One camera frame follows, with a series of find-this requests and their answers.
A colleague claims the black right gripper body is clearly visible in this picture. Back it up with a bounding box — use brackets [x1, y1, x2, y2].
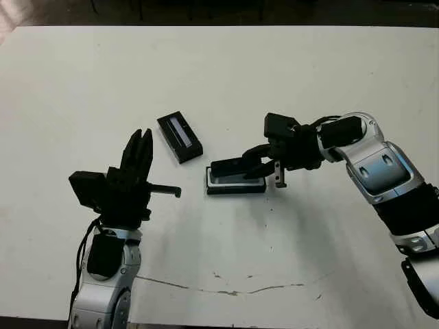
[268, 125, 325, 189]

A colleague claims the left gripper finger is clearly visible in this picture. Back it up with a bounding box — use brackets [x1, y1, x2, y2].
[132, 127, 154, 182]
[119, 129, 143, 174]

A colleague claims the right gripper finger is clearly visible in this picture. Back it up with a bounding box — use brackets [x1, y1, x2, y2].
[243, 160, 278, 180]
[241, 142, 276, 162]

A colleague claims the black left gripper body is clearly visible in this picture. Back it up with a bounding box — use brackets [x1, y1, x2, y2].
[98, 166, 182, 228]

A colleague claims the black camera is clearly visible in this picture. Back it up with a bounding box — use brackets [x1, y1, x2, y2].
[210, 156, 267, 180]

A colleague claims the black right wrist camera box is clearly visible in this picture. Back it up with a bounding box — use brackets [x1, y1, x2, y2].
[263, 112, 301, 138]

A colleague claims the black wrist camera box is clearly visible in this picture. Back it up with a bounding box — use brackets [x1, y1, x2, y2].
[263, 112, 301, 138]
[68, 170, 109, 210]

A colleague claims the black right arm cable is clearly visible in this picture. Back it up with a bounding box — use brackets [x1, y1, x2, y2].
[301, 114, 344, 133]

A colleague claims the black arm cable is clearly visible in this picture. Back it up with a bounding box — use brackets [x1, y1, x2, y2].
[301, 114, 344, 133]
[70, 219, 104, 309]

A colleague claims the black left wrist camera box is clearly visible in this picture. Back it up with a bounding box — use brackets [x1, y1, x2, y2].
[68, 170, 109, 210]

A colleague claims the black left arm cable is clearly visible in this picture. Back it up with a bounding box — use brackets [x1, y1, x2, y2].
[70, 219, 104, 309]

